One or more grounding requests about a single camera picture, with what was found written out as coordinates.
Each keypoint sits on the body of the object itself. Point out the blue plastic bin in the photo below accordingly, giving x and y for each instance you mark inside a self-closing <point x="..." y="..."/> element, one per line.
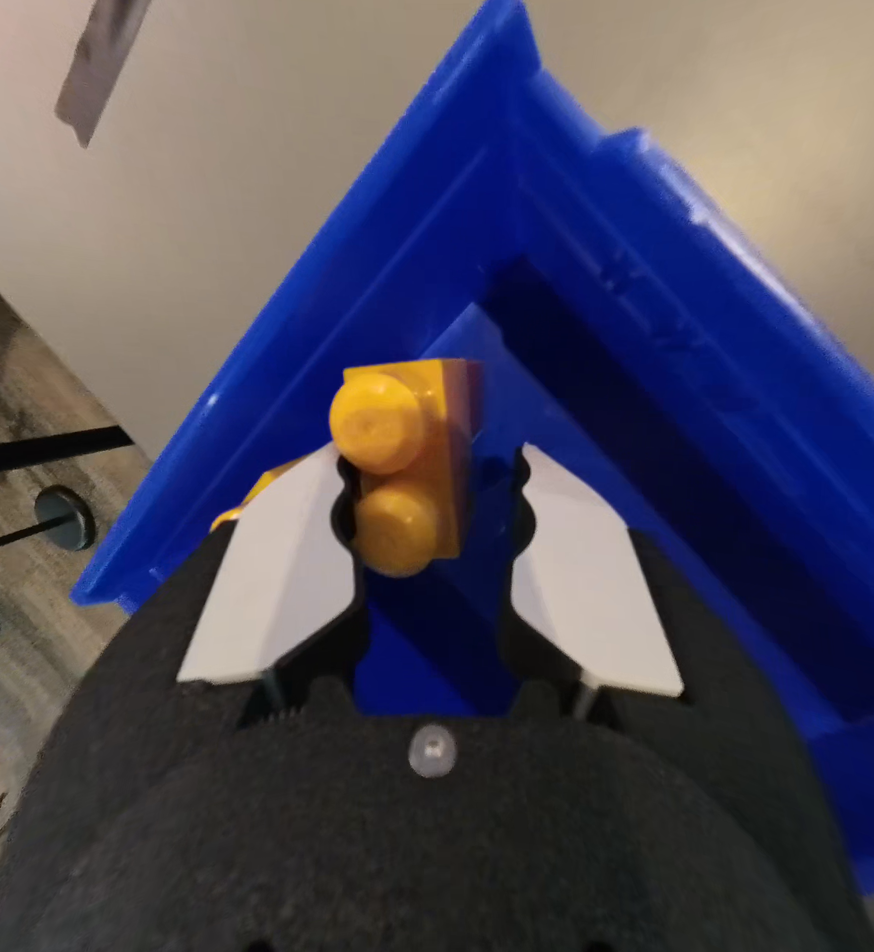
<point x="630" y="372"/>

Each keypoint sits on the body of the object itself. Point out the black round-footed stand base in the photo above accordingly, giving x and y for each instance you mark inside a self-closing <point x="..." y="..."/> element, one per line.
<point x="65" y="517"/>

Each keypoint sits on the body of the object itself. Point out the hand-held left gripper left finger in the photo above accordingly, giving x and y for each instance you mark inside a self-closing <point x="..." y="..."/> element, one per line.
<point x="273" y="587"/>

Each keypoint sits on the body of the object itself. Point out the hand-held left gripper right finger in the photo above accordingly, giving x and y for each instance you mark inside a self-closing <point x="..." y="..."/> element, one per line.
<point x="593" y="602"/>

